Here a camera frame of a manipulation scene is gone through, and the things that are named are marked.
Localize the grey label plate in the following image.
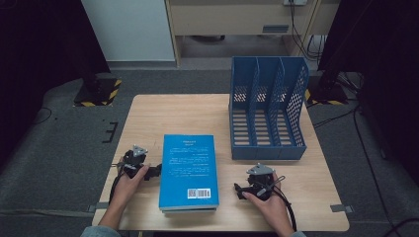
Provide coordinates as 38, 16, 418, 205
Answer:
262, 24, 290, 35

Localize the thick black floor cable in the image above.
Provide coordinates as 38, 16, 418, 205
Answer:
381, 216, 419, 237

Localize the hand-held gripper black cable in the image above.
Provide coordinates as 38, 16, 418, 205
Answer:
108, 164, 126, 205
272, 187, 298, 232

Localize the person's left hand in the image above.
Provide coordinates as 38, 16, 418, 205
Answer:
110, 163, 152, 207

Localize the thin black floor cable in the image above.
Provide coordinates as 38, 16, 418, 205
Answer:
32, 107, 53, 125

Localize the beige desk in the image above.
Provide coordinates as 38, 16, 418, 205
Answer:
164, 0, 342, 68

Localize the dark curtain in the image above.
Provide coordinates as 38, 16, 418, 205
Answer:
0, 0, 112, 169
317, 0, 419, 186

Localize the long black floor cable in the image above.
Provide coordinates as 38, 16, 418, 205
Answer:
353, 108, 396, 231

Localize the white cabinet panel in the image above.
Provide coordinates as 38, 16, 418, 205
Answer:
80, 0, 176, 62

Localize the black book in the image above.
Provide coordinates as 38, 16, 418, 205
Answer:
161, 208, 217, 215

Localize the grey tape strip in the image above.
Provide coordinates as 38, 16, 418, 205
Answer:
329, 203, 355, 213
86, 201, 111, 213

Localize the blue file rack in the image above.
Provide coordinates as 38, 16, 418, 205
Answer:
228, 55, 310, 162

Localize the person's right hand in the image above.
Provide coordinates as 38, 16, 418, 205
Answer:
242, 184, 295, 232

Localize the short black floor cable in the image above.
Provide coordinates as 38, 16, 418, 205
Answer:
311, 108, 360, 129

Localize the left hand-held gripper black cable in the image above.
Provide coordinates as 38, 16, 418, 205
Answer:
108, 164, 126, 205

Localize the right hand-held gripper black cable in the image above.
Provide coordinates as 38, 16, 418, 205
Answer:
272, 187, 298, 232

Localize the black cable bundle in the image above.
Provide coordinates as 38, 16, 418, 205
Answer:
289, 2, 328, 63

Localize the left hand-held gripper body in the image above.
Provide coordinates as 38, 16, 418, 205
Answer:
117, 144, 150, 181

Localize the thick light blue book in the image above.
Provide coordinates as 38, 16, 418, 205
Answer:
158, 133, 220, 212

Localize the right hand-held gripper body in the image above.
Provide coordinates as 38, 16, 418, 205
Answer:
246, 163, 287, 201

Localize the black striped stand base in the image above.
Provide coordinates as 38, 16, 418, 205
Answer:
73, 72, 123, 108
304, 75, 350, 107

